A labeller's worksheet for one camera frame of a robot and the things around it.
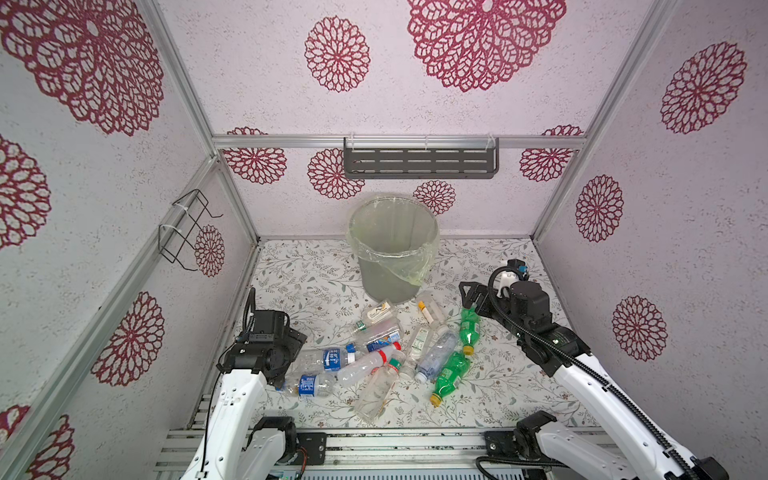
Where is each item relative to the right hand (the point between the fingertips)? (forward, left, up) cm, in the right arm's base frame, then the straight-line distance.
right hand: (474, 284), depth 75 cm
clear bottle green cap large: (-19, +24, -25) cm, 40 cm away
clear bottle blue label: (-13, +41, -19) cm, 47 cm away
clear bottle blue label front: (-20, +42, -20) cm, 50 cm away
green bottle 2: (-15, +4, -21) cm, 26 cm away
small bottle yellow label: (+5, +10, -22) cm, 24 cm away
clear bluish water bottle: (-8, +7, -25) cm, 27 cm away
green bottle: (-1, -3, -20) cm, 21 cm away
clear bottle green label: (-5, +13, -20) cm, 24 cm away
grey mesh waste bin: (+8, +24, -11) cm, 28 cm away
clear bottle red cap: (-13, +27, -22) cm, 37 cm away
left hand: (-14, +46, -15) cm, 51 cm away
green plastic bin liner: (+30, +19, -11) cm, 37 cm away
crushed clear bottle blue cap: (-6, +23, -20) cm, 31 cm away
